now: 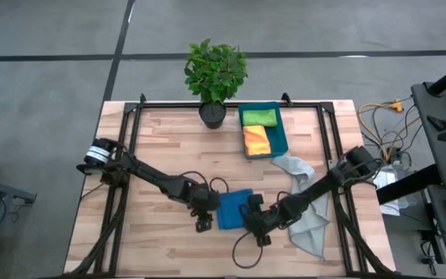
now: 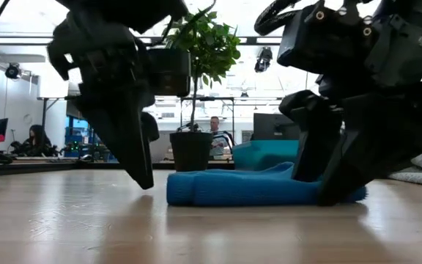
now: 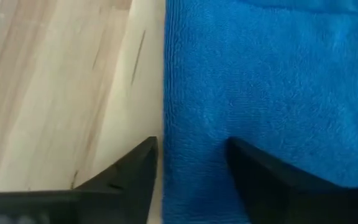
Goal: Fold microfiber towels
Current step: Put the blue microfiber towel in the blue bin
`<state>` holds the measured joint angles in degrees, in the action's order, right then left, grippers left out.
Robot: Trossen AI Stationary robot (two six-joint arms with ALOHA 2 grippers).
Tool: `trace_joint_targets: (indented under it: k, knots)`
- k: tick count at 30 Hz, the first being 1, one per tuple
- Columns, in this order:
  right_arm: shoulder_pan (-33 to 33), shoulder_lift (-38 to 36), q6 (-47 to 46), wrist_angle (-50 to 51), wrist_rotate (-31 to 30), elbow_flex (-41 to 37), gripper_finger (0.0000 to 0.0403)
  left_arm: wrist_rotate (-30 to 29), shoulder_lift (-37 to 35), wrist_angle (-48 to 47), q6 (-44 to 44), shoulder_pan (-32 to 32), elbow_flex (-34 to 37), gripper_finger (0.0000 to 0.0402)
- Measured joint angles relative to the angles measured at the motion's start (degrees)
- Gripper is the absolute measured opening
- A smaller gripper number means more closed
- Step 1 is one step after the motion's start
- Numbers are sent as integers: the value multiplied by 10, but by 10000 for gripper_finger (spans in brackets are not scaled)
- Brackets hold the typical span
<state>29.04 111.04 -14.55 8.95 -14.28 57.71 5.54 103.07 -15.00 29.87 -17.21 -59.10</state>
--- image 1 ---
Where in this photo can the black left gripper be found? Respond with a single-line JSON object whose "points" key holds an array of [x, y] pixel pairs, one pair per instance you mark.
{"points": [[205, 201]]}

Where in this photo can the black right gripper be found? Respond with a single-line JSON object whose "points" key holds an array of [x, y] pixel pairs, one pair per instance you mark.
{"points": [[263, 221]]}

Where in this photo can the blue microfiber towel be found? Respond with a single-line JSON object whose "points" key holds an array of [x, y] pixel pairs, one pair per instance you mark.
{"points": [[230, 209]]}

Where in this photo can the grey microfiber towel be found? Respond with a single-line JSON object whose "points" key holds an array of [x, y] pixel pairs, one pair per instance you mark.
{"points": [[312, 228]]}

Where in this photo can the orange microfiber towel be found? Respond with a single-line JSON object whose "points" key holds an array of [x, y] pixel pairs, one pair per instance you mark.
{"points": [[256, 140]]}

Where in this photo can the teal plastic bin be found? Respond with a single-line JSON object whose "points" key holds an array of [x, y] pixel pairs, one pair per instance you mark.
{"points": [[281, 135]]}

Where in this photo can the green microfiber towel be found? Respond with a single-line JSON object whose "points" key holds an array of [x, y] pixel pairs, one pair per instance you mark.
{"points": [[259, 117]]}

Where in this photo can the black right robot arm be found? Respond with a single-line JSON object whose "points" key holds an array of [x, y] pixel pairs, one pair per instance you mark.
{"points": [[323, 184]]}

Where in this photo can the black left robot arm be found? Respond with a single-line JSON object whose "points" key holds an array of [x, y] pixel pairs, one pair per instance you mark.
{"points": [[149, 176]]}

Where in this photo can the green potted plant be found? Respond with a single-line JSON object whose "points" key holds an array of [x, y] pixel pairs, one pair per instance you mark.
{"points": [[215, 73]]}

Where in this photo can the white paper sheet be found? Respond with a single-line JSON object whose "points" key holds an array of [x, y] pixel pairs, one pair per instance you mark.
{"points": [[387, 180]]}

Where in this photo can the black desk crossbar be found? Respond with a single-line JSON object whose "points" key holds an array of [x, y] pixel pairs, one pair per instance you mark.
{"points": [[405, 188]]}

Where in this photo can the black desk stand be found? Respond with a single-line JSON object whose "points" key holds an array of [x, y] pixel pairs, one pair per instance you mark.
{"points": [[438, 123]]}

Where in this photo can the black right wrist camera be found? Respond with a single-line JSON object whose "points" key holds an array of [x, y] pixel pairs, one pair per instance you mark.
{"points": [[255, 200]]}

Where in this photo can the black aluminium rig frame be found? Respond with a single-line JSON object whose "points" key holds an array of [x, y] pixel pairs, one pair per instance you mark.
{"points": [[169, 104]]}

